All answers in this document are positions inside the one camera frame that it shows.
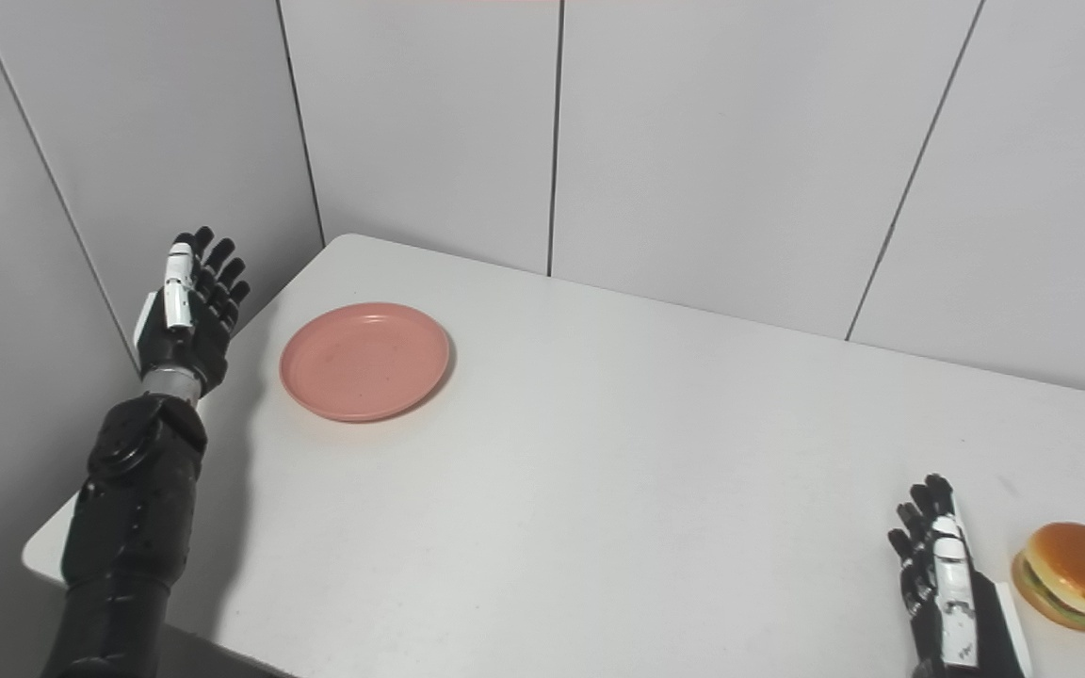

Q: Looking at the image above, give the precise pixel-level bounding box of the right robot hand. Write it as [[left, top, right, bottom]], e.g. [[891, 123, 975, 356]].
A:
[[887, 474, 1033, 678]]

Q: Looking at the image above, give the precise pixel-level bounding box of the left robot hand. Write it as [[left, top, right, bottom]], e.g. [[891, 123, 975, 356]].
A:
[[133, 226, 251, 397]]

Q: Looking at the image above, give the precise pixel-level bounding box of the toy hamburger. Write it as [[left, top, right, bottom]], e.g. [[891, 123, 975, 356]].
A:
[[1012, 523, 1085, 633]]

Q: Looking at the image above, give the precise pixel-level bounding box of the pink plate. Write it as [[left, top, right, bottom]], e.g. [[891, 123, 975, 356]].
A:
[[280, 302, 452, 423]]

